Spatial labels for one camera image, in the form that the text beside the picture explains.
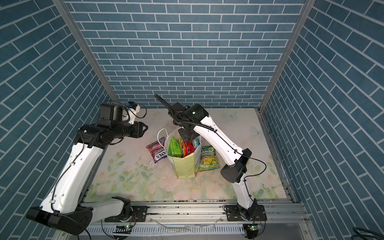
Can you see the purple Fox's candy bag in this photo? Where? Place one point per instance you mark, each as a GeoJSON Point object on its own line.
{"type": "Point", "coordinates": [157, 150]}

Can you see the green yellow lemon candy bag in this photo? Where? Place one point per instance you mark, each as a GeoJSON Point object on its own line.
{"type": "Point", "coordinates": [208, 159]}

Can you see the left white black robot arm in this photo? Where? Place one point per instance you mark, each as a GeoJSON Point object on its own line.
{"type": "Point", "coordinates": [63, 208]}

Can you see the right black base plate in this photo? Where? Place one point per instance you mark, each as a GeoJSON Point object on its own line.
{"type": "Point", "coordinates": [236, 213]}

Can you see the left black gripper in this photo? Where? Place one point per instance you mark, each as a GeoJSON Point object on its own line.
{"type": "Point", "coordinates": [137, 133]}

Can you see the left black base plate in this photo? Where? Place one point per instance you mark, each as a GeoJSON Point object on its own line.
{"type": "Point", "coordinates": [130, 215]}

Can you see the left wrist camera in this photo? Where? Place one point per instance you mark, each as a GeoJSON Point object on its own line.
{"type": "Point", "coordinates": [130, 112]}

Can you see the red snack packet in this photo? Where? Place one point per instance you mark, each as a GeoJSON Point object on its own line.
{"type": "Point", "coordinates": [188, 148]}

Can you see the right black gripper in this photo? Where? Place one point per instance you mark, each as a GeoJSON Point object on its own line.
{"type": "Point", "coordinates": [185, 137]}

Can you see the aluminium mounting rail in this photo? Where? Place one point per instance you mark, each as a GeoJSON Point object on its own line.
{"type": "Point", "coordinates": [277, 220]}

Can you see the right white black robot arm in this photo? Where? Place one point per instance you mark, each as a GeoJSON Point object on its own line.
{"type": "Point", "coordinates": [195, 121]}

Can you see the floral table mat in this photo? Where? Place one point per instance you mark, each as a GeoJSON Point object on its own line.
{"type": "Point", "coordinates": [129, 171]}

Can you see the bright green snack packet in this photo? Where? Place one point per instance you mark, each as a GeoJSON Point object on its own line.
{"type": "Point", "coordinates": [175, 148]}

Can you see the orange yellow snack packet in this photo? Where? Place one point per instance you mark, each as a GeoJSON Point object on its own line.
{"type": "Point", "coordinates": [182, 146]}

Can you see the teal Fox's candy bag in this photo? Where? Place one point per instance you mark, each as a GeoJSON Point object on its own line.
{"type": "Point", "coordinates": [196, 143]}

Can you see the white green paper bag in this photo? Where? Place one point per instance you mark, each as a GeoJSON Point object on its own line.
{"type": "Point", "coordinates": [186, 167]}

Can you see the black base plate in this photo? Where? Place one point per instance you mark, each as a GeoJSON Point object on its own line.
{"type": "Point", "coordinates": [130, 215]}
{"type": "Point", "coordinates": [236, 213]}

